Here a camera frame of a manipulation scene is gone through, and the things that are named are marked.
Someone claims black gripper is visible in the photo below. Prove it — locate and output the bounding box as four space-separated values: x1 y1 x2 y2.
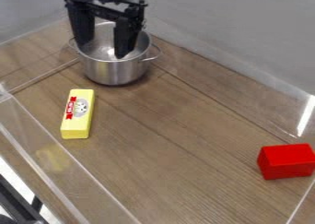
65 0 148 59

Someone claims black table frame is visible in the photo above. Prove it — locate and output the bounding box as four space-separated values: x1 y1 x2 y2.
0 174 49 224

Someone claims clear acrylic enclosure wall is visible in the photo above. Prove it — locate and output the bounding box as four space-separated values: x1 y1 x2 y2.
0 0 315 224

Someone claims silver steel pot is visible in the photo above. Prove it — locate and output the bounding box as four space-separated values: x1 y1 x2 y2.
68 22 161 86

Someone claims red block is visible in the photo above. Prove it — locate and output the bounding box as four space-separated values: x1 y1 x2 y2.
257 143 315 180

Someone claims yellow butter block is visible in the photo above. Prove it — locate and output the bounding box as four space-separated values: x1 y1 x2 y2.
60 88 94 139

